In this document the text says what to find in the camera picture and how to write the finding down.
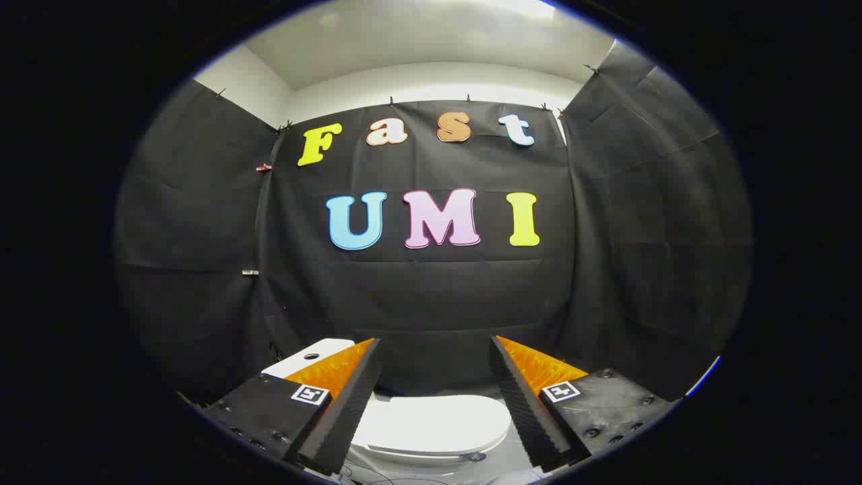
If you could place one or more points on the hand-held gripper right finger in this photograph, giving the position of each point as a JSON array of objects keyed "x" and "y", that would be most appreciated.
[{"x": 522, "y": 404}]

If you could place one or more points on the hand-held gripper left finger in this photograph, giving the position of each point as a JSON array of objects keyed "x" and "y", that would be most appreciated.
[{"x": 350, "y": 404}]

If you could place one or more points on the white toilet lid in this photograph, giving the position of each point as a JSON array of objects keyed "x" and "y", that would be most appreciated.
[{"x": 431, "y": 421}]

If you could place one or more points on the white toilet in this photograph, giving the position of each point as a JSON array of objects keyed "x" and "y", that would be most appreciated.
[{"x": 323, "y": 350}]

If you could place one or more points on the black backdrop cloth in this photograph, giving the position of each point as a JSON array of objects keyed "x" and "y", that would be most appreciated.
[{"x": 431, "y": 296}]

